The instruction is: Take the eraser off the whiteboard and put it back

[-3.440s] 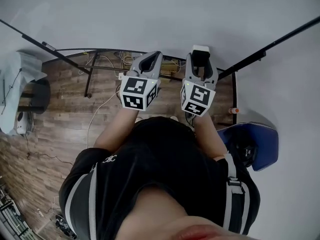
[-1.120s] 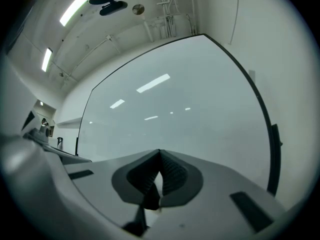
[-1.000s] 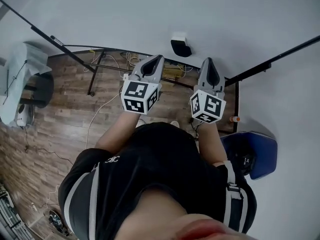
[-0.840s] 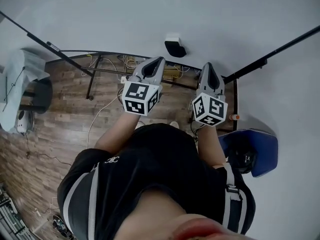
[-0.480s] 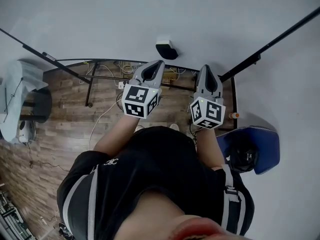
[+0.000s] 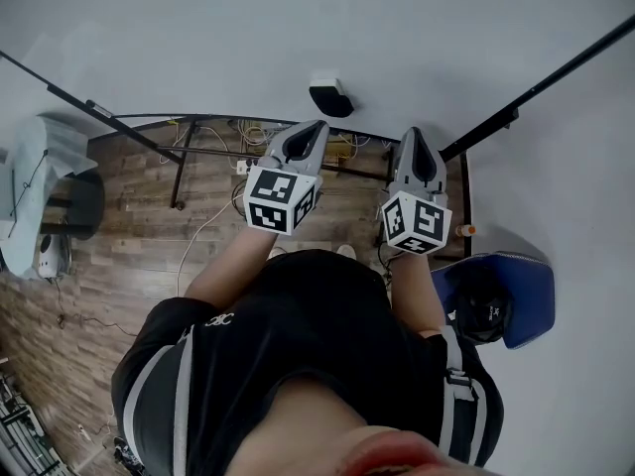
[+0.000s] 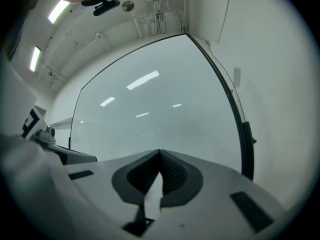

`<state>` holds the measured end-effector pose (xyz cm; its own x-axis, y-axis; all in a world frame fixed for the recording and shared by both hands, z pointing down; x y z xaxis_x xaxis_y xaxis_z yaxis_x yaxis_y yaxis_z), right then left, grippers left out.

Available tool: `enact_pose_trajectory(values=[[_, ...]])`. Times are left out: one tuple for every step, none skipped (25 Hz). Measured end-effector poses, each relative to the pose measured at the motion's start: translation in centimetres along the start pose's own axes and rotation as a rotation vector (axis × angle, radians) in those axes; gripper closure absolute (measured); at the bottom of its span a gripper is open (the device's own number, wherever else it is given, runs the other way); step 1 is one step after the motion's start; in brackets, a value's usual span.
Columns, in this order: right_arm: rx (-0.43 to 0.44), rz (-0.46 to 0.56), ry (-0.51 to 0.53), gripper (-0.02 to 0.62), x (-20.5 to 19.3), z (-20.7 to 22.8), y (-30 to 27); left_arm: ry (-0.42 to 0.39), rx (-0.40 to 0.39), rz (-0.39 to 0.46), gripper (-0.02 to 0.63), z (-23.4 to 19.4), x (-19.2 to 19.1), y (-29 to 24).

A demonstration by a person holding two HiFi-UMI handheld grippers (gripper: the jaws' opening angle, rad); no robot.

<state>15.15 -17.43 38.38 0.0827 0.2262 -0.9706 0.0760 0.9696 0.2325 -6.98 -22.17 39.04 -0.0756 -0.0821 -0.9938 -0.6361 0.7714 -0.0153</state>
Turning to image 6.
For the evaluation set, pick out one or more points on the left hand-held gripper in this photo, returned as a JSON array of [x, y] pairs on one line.
[[278, 199]]

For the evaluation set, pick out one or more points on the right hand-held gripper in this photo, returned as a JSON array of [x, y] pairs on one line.
[[417, 221]]

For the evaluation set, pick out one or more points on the small black white box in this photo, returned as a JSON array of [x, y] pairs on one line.
[[331, 99]]

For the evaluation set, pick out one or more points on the person's right forearm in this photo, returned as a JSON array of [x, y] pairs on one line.
[[417, 295]]

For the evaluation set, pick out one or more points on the person's left forearm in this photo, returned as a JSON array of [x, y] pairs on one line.
[[233, 271]]

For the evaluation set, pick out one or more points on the white power strip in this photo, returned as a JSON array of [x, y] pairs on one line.
[[243, 166]]

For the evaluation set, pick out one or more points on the small orange capped bottle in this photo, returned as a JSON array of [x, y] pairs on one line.
[[467, 229]]

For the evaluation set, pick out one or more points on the person's white shoe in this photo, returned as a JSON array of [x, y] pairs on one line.
[[346, 252], [279, 253]]

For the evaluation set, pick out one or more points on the black bag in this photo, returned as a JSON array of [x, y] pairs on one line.
[[486, 303]]

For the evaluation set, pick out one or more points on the person's black striped shirt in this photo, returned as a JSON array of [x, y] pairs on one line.
[[307, 325]]

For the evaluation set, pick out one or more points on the blue chair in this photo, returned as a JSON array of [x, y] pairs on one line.
[[536, 295]]

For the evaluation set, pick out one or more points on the black round stool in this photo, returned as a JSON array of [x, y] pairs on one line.
[[87, 206]]

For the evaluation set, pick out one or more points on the white round device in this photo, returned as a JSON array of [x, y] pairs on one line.
[[49, 253]]

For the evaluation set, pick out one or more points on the person's face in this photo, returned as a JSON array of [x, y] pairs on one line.
[[322, 429]]

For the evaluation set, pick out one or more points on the black shoe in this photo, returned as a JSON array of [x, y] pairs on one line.
[[126, 450]]

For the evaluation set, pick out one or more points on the metal rack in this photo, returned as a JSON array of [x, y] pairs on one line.
[[22, 439]]

